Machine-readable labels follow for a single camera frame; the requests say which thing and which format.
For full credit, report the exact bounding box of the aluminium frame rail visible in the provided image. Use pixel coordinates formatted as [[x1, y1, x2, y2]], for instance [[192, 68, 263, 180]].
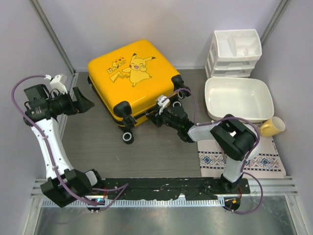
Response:
[[30, 177, 299, 199]]

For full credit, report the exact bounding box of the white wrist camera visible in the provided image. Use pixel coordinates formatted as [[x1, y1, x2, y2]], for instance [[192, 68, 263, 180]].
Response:
[[45, 74, 68, 94], [156, 95, 170, 115]]

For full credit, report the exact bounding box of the white plastic basin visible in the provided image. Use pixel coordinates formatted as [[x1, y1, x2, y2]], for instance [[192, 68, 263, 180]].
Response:
[[204, 77, 274, 123]]

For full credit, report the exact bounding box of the white round plate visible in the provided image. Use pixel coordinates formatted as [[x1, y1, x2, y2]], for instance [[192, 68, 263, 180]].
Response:
[[216, 142, 261, 163]]

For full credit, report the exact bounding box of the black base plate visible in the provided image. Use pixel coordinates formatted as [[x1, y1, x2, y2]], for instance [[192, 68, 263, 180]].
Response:
[[90, 177, 250, 201]]

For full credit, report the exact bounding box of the patterned placemat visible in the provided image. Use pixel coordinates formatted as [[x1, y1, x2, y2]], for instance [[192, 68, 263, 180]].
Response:
[[197, 137, 286, 179]]

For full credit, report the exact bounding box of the yellow Pikachu suitcase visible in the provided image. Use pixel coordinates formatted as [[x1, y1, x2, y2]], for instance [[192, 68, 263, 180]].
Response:
[[88, 39, 190, 144]]

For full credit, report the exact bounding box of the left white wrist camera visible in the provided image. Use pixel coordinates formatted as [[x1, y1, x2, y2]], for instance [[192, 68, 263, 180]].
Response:
[[45, 74, 68, 94]]

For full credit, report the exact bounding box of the grey cable duct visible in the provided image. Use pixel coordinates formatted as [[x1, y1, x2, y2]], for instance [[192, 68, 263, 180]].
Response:
[[41, 197, 225, 209]]

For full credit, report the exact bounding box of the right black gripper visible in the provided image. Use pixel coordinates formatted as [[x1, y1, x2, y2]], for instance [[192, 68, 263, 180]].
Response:
[[147, 104, 181, 130]]

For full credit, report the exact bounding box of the white drawer organizer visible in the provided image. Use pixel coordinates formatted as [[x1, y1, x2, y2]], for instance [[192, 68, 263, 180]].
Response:
[[204, 29, 262, 78]]

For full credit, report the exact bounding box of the yellow mug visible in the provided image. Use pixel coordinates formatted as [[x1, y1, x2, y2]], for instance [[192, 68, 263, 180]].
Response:
[[259, 117, 286, 137]]

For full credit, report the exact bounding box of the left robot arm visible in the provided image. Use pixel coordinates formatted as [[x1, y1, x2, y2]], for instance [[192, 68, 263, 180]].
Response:
[[24, 84, 104, 208]]

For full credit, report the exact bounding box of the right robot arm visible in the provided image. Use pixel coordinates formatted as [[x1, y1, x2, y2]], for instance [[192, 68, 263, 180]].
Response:
[[147, 106, 260, 193]]

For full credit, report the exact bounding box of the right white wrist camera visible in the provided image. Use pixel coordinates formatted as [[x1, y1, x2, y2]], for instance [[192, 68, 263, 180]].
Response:
[[156, 95, 170, 115]]

